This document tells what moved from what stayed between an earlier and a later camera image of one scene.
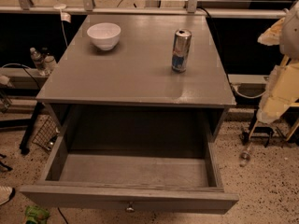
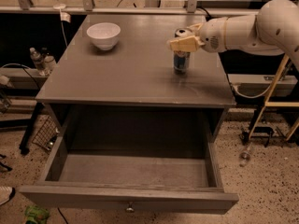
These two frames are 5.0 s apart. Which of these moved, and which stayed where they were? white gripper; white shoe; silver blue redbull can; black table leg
Moved: white gripper
Stayed: silver blue redbull can; black table leg; white shoe
